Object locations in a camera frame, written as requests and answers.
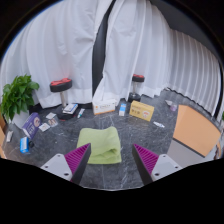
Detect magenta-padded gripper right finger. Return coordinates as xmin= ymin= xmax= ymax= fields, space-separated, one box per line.
xmin=131 ymin=143 xmax=184 ymax=186

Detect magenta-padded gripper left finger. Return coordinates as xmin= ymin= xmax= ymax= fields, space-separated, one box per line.
xmin=40 ymin=142 xmax=92 ymax=185

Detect light green towel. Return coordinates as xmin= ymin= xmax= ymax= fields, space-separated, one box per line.
xmin=76 ymin=126 xmax=123 ymax=165

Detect small white and blue tube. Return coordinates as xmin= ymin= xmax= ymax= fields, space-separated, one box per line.
xmin=152 ymin=120 xmax=166 ymax=129

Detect clear snack packet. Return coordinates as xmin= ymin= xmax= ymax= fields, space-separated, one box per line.
xmin=47 ymin=117 xmax=59 ymax=128

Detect small white packet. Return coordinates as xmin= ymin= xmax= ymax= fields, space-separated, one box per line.
xmin=38 ymin=122 xmax=51 ymax=133

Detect yellow cardboard box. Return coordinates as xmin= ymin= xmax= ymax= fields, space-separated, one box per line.
xmin=128 ymin=100 xmax=155 ymax=122

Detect blue and white flat box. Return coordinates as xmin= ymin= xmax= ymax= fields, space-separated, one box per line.
xmin=62 ymin=102 xmax=79 ymax=115

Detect blue pack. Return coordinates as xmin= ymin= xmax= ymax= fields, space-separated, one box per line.
xmin=19 ymin=136 xmax=32 ymax=154

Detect purple box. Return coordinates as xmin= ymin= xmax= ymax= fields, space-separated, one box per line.
xmin=21 ymin=111 xmax=42 ymax=140

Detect small blue and white carton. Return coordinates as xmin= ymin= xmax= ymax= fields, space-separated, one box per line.
xmin=118 ymin=102 xmax=128 ymax=117

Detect white and orange tissue box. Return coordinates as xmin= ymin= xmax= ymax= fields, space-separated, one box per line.
xmin=91 ymin=99 xmax=118 ymax=116

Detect black stool with red rim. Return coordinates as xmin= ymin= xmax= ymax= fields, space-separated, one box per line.
xmin=127 ymin=73 xmax=146 ymax=103
xmin=49 ymin=77 xmax=80 ymax=121

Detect green potted plant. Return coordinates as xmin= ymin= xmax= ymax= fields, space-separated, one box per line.
xmin=0 ymin=74 xmax=40 ymax=129

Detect white pleated curtain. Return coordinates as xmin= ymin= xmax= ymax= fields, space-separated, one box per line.
xmin=163 ymin=28 xmax=224 ymax=116

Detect white smooth curtain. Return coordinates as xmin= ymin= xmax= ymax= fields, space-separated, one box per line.
xmin=92 ymin=0 xmax=173 ymax=103
xmin=0 ymin=0 xmax=111 ymax=109

